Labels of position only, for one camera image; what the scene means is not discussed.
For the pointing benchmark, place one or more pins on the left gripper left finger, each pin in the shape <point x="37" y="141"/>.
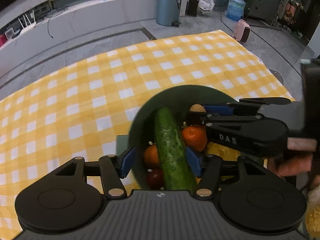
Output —
<point x="114" y="168"/>

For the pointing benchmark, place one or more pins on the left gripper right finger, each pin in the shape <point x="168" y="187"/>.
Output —
<point x="207" y="168"/>

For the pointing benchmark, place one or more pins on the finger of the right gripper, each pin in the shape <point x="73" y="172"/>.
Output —
<point x="221" y="110"/>
<point x="207" y="119"/>

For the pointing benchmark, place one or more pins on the brown kiwi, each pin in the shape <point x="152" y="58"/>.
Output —
<point x="197" y="108"/>

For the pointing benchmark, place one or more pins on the orange tangerine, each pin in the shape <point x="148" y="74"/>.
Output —
<point x="151" y="157"/>
<point x="195" y="137"/>

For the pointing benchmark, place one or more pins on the green cucumber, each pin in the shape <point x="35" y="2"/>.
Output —
<point x="171" y="151"/>

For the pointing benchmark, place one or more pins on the small red fruit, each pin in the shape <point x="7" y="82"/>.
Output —
<point x="155" y="179"/>

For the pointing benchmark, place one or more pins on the yellow-green mango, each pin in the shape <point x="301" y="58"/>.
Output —
<point x="224" y="152"/>

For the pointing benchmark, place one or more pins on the person's hand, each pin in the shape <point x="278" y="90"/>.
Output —
<point x="297" y="165"/>

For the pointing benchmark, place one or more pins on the green colander bowl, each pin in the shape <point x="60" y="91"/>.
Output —
<point x="178" y="99"/>

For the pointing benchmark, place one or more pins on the yellow checkered tablecloth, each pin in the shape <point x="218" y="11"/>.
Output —
<point x="80" y="109"/>

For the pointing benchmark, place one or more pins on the pink space heater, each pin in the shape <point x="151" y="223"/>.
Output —
<point x="241" y="31"/>

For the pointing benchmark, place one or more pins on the blue water jug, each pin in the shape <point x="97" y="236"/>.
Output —
<point x="235" y="9"/>

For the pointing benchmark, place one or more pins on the white plastic bag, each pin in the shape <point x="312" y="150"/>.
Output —
<point x="205" y="7"/>

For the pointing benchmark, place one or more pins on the blue-grey pedal trash bin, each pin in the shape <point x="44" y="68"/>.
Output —
<point x="168" y="12"/>

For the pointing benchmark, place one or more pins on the white marble tv console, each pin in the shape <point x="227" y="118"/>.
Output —
<point x="70" y="23"/>

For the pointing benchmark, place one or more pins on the white wifi router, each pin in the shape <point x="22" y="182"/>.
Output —
<point x="27" y="21"/>

